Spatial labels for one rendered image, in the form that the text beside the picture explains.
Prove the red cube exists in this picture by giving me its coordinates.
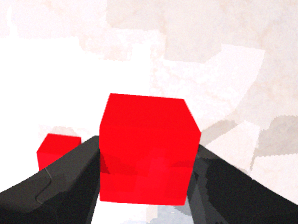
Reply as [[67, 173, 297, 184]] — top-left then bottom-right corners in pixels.
[[98, 92, 201, 205], [36, 133, 82, 171]]

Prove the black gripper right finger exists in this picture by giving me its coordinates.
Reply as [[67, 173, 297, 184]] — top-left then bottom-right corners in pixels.
[[186, 143, 298, 224]]

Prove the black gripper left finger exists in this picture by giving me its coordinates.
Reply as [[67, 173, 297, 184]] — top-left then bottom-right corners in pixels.
[[0, 136, 101, 224]]

